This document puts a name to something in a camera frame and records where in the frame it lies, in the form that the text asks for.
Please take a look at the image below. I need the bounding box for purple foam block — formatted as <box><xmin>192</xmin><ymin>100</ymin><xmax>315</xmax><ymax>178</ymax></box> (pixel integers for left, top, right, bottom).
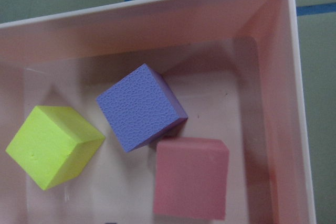
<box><xmin>96</xmin><ymin>64</ymin><xmax>188</xmax><ymax>152</ymax></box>

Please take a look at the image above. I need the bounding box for red foam block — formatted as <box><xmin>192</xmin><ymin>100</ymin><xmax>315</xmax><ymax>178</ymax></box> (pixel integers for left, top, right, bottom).
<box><xmin>153</xmin><ymin>137</ymin><xmax>229</xmax><ymax>220</ymax></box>

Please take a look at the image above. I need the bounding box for yellow-green foam block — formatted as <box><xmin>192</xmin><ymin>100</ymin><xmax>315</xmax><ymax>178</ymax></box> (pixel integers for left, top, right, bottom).
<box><xmin>6</xmin><ymin>105</ymin><xmax>105</xmax><ymax>190</ymax></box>

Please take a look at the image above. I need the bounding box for pink plastic bin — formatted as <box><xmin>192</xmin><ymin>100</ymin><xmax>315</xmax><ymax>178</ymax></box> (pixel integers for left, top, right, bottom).
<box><xmin>1</xmin><ymin>0</ymin><xmax>316</xmax><ymax>223</ymax></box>

